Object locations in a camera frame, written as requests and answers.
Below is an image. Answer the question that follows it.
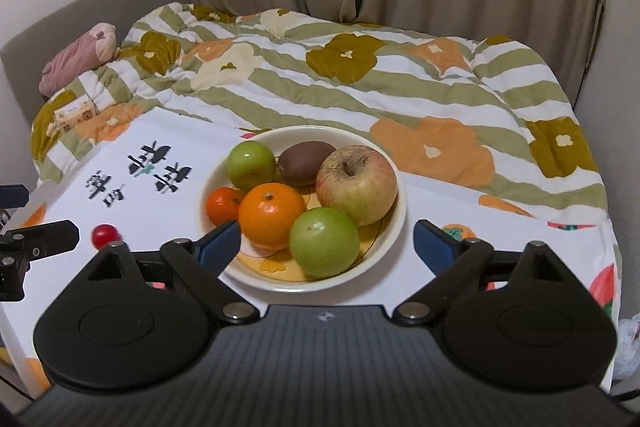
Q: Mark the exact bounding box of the pink plush toy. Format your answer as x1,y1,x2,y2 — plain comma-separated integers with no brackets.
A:
39,23,121,98

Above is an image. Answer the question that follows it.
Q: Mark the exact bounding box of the white plastic bag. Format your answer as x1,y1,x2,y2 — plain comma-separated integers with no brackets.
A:
612,313,640,380

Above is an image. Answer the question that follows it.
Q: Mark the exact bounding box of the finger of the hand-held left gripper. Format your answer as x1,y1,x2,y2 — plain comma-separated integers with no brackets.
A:
0,219,80,301
0,185,29,210

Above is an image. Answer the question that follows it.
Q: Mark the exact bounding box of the large orange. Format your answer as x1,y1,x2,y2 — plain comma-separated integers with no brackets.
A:
238,182,307,251

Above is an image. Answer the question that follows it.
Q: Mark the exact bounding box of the pale red apple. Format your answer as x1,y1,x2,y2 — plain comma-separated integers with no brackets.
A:
315,145,399,228

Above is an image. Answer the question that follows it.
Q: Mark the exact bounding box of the small tissue pack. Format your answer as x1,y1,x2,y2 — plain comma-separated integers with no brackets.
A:
52,99,97,135

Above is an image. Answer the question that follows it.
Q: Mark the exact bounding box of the brown kiwi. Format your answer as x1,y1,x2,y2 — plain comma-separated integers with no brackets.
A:
277,140,337,186

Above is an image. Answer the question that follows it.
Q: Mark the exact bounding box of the small tangerine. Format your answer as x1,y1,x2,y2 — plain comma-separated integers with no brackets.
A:
206,187,246,228

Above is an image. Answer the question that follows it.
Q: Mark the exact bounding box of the green apple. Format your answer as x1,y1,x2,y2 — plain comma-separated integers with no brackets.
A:
289,207,361,279
225,141,277,192

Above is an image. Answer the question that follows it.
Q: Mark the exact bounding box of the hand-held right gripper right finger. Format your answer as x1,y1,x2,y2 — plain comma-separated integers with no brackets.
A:
392,219,582,328

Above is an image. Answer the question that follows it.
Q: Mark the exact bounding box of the beige upholstered headboard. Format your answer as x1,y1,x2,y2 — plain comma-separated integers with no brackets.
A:
0,0,183,188

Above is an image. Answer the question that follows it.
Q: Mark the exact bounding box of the striped floral blanket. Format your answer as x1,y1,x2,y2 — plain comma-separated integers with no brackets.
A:
30,2,608,225

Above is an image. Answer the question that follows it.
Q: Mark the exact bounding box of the white printed tablecloth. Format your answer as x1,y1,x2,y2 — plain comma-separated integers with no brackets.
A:
0,109,621,393

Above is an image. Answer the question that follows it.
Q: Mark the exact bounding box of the cream duck print bowl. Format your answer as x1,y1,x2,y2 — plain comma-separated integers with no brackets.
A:
200,125,407,293

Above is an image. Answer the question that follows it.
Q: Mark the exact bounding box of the red cherry tomato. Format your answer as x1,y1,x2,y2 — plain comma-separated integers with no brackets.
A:
91,224,122,250

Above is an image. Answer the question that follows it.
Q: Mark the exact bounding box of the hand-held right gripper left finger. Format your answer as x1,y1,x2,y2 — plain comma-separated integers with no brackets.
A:
75,220,261,326

